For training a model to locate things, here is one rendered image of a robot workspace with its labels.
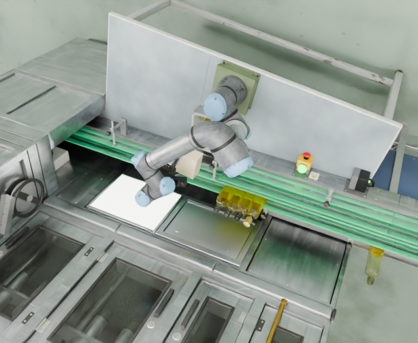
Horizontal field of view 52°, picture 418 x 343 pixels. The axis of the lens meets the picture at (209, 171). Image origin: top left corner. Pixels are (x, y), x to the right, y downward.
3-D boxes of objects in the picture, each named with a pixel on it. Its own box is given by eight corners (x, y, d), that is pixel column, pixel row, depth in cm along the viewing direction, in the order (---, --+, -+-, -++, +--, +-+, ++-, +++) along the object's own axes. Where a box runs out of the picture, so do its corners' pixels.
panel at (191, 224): (121, 175, 261) (86, 209, 236) (121, 171, 259) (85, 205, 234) (261, 225, 234) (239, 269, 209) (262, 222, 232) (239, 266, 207)
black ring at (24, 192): (41, 199, 237) (11, 223, 221) (33, 168, 224) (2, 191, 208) (47, 201, 236) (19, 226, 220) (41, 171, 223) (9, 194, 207)
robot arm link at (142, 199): (152, 205, 187) (140, 210, 193) (165, 191, 195) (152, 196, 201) (141, 192, 185) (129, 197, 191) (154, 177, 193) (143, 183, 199)
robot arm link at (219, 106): (227, 82, 200) (214, 94, 190) (242, 106, 203) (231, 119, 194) (208, 92, 208) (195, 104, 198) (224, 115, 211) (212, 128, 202)
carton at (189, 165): (175, 141, 216) (167, 148, 211) (203, 153, 213) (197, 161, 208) (171, 158, 224) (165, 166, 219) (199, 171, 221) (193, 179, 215)
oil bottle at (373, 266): (369, 246, 223) (361, 282, 204) (375, 239, 219) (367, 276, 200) (379, 251, 222) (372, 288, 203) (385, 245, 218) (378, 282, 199)
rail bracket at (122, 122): (126, 130, 265) (105, 148, 249) (125, 106, 255) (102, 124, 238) (133, 132, 264) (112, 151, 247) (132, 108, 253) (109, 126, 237)
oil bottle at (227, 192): (229, 184, 241) (214, 207, 225) (231, 176, 237) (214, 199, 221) (239, 187, 239) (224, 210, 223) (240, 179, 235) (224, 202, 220)
